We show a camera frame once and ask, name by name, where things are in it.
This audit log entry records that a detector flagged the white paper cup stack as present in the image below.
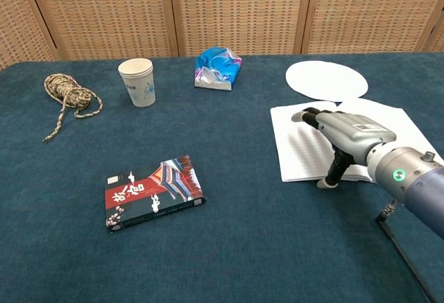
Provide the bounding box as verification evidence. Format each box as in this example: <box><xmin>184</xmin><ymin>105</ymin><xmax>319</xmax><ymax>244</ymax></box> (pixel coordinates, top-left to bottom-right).
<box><xmin>117</xmin><ymin>58</ymin><xmax>157</xmax><ymax>108</ymax></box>

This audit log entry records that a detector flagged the blue tissue pack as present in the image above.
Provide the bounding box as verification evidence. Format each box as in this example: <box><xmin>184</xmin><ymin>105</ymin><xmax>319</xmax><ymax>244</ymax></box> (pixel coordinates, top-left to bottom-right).
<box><xmin>194</xmin><ymin>46</ymin><xmax>243</xmax><ymax>93</ymax></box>

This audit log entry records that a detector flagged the woven folding screen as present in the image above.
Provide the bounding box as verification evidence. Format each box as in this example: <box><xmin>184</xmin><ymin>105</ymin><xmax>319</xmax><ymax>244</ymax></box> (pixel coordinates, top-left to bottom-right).
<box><xmin>0</xmin><ymin>0</ymin><xmax>444</xmax><ymax>71</ymax></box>

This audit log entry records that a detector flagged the black red closed book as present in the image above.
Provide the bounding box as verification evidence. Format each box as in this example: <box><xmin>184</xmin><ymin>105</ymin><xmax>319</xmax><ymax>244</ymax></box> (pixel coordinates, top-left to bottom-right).
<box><xmin>104</xmin><ymin>155</ymin><xmax>207</xmax><ymax>234</ymax></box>

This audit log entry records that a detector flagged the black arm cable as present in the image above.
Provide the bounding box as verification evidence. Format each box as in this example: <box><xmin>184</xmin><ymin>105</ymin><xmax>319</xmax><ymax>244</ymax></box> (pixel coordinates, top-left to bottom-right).
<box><xmin>375</xmin><ymin>198</ymin><xmax>437</xmax><ymax>303</ymax></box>

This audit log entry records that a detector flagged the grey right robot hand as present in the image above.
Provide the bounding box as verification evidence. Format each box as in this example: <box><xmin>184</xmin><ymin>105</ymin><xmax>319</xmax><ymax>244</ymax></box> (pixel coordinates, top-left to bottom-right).
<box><xmin>291</xmin><ymin>107</ymin><xmax>397</xmax><ymax>189</ymax></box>

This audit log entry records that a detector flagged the teal table cloth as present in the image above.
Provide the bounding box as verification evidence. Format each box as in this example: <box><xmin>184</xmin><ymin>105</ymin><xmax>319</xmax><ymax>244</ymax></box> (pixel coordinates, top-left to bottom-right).
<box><xmin>0</xmin><ymin>52</ymin><xmax>444</xmax><ymax>303</ymax></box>

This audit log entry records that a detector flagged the white notebook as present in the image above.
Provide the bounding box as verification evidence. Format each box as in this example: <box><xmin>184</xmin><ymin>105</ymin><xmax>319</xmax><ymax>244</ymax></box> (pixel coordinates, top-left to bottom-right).
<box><xmin>270</xmin><ymin>97</ymin><xmax>444</xmax><ymax>183</ymax></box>

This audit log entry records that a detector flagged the white paper plate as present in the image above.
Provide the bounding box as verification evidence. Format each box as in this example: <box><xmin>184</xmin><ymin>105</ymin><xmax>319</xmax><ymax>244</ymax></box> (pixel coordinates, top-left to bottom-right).
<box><xmin>285</xmin><ymin>60</ymin><xmax>368</xmax><ymax>103</ymax></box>

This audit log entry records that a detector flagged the braided rope bundle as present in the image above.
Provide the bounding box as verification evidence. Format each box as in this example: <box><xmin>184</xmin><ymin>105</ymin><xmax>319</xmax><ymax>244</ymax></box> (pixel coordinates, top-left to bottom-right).
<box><xmin>42</xmin><ymin>73</ymin><xmax>103</xmax><ymax>143</ymax></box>

